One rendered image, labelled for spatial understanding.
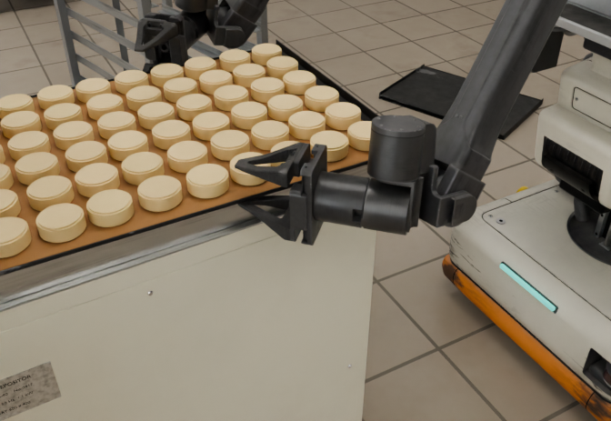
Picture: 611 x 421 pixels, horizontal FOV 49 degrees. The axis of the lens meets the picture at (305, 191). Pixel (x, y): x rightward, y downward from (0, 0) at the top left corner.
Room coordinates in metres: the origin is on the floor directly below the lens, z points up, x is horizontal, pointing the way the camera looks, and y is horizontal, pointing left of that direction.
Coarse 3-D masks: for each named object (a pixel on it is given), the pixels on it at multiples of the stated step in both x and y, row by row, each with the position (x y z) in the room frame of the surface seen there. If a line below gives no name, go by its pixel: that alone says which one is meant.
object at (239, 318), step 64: (192, 256) 0.63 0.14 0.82; (256, 256) 0.67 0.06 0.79; (320, 256) 0.72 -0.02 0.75; (0, 320) 0.52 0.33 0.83; (64, 320) 0.55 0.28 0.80; (128, 320) 0.58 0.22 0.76; (192, 320) 0.62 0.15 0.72; (256, 320) 0.67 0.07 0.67; (320, 320) 0.72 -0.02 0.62; (0, 384) 0.50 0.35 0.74; (64, 384) 0.54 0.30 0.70; (128, 384) 0.57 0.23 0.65; (192, 384) 0.62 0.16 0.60; (256, 384) 0.67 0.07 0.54; (320, 384) 0.72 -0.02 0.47
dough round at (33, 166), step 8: (40, 152) 0.71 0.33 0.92; (24, 160) 0.69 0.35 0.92; (32, 160) 0.69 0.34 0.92; (40, 160) 0.69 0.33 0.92; (48, 160) 0.69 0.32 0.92; (56, 160) 0.70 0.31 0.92; (16, 168) 0.68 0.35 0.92; (24, 168) 0.67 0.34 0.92; (32, 168) 0.67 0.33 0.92; (40, 168) 0.67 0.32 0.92; (48, 168) 0.68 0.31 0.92; (56, 168) 0.69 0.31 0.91; (24, 176) 0.67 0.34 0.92; (32, 176) 0.66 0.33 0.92; (40, 176) 0.67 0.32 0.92
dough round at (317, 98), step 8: (312, 88) 0.89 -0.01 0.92; (320, 88) 0.89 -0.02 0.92; (328, 88) 0.89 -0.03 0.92; (312, 96) 0.87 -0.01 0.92; (320, 96) 0.87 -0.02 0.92; (328, 96) 0.87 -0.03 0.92; (336, 96) 0.87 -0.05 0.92; (312, 104) 0.86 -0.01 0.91; (320, 104) 0.85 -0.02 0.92; (328, 104) 0.86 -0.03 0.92
